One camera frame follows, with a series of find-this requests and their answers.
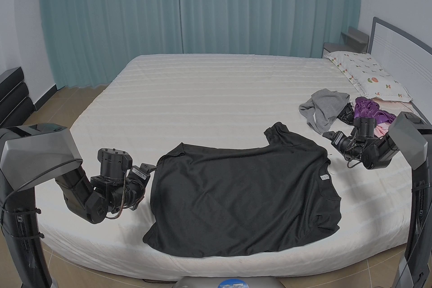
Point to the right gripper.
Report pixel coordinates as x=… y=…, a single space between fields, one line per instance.
x=349 y=146

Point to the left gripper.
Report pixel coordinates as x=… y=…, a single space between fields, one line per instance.
x=136 y=194

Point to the black T-shirt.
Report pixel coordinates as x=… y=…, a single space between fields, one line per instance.
x=243 y=192

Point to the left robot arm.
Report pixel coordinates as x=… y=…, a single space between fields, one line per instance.
x=33 y=151

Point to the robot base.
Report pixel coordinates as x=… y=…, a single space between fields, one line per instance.
x=202 y=283

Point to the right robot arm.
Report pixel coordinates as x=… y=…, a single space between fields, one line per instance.
x=405 y=138

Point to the bed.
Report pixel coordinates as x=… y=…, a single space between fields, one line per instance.
x=209 y=94

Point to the black patterned garment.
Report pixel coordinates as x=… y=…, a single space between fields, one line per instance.
x=346 y=114

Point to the grey garment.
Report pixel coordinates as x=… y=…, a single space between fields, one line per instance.
x=324 y=107

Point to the purple garment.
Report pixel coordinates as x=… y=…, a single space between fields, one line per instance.
x=368 y=111

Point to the pink garment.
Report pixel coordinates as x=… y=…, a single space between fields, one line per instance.
x=380 y=130

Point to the white printed pillow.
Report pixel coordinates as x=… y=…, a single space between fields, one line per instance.
x=368 y=74

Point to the grey bedside table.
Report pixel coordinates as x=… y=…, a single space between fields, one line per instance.
x=354 y=37

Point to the black chest of drawers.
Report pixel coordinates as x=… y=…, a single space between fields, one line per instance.
x=13 y=94

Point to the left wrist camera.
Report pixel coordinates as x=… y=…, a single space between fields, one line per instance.
x=140 y=175

